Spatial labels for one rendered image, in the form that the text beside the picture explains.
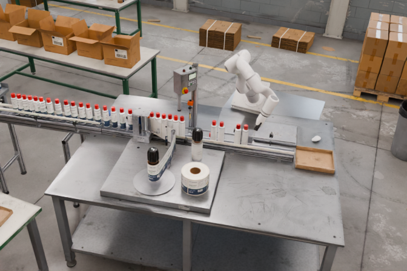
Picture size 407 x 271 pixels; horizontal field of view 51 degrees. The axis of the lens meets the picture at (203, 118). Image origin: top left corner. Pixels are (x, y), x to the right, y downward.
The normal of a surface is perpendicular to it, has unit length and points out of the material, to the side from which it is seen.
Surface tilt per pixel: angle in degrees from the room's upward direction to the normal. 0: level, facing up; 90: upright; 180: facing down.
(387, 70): 92
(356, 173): 0
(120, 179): 0
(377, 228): 0
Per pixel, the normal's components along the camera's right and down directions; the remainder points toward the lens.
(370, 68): -0.37, 0.52
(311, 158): 0.03, -0.84
